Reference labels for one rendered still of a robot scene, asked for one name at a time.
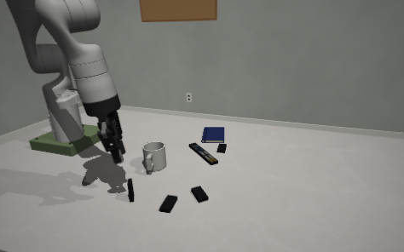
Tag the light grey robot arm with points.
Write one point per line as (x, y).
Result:
(87, 62)

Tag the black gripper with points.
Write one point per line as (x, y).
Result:
(110, 128)

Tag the black domino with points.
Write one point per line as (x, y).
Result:
(202, 152)
(210, 160)
(130, 189)
(168, 204)
(199, 194)
(222, 148)
(194, 146)

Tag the dark blue book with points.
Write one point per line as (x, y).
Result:
(213, 135)

